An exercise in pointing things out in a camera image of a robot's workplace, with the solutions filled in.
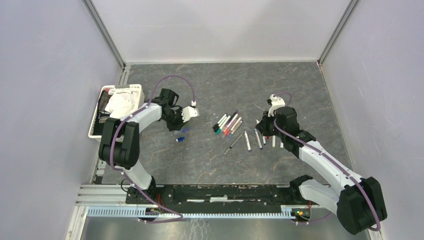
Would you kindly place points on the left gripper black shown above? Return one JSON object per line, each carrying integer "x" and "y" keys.
{"x": 178, "y": 126}

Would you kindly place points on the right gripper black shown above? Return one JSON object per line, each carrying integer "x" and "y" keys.
{"x": 262, "y": 126}

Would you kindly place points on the black cap white marker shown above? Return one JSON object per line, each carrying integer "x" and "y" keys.
{"x": 217, "y": 125}

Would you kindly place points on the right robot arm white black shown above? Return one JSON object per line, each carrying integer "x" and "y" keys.
{"x": 357, "y": 202}

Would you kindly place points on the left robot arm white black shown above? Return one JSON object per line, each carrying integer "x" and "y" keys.
{"x": 120, "y": 140}

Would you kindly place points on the black gel pen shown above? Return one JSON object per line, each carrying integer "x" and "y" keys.
{"x": 233, "y": 144}

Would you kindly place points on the red cap pink marker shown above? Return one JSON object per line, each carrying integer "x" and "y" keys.
{"x": 229, "y": 124}

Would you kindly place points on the white crumpled cloth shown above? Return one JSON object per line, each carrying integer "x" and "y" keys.
{"x": 123, "y": 102}

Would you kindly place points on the white plastic basket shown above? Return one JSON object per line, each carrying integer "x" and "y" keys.
{"x": 100, "y": 115}

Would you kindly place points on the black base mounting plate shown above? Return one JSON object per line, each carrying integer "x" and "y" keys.
{"x": 218, "y": 198}

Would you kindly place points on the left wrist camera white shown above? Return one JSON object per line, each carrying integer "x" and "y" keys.
{"x": 190, "y": 112}

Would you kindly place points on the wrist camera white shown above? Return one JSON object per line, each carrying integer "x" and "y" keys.
{"x": 190, "y": 112}
{"x": 275, "y": 103}

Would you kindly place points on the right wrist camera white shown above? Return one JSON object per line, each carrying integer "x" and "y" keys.
{"x": 275, "y": 103}

